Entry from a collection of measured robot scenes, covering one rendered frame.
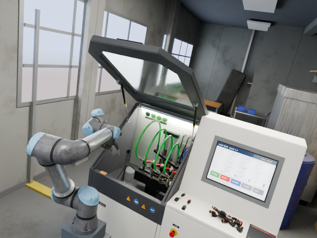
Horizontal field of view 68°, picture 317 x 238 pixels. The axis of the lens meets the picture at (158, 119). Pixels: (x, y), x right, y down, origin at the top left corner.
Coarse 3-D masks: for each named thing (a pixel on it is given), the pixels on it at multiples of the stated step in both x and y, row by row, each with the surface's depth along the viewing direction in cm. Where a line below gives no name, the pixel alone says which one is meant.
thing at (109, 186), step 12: (96, 180) 188; (108, 180) 182; (120, 180) 182; (108, 192) 184; (120, 192) 178; (132, 192) 173; (132, 204) 175; (156, 204) 164; (144, 216) 171; (156, 216) 166
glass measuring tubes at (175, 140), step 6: (168, 132) 208; (168, 138) 209; (174, 138) 209; (168, 144) 213; (174, 144) 208; (162, 150) 214; (168, 150) 212; (174, 150) 209; (174, 156) 212; (162, 162) 216
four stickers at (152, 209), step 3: (126, 195) 176; (126, 198) 176; (129, 198) 175; (135, 201) 173; (138, 201) 171; (144, 204) 169; (144, 207) 170; (150, 207) 167; (150, 210) 167; (153, 210) 166
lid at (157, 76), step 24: (96, 48) 143; (120, 48) 129; (144, 48) 121; (120, 72) 172; (144, 72) 153; (168, 72) 137; (192, 72) 126; (144, 96) 202; (168, 96) 179; (192, 96) 153
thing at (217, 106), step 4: (204, 100) 724; (208, 100) 738; (208, 104) 667; (212, 104) 679; (216, 104) 690; (220, 104) 704; (208, 108) 736; (212, 108) 731; (216, 108) 726; (216, 112) 666
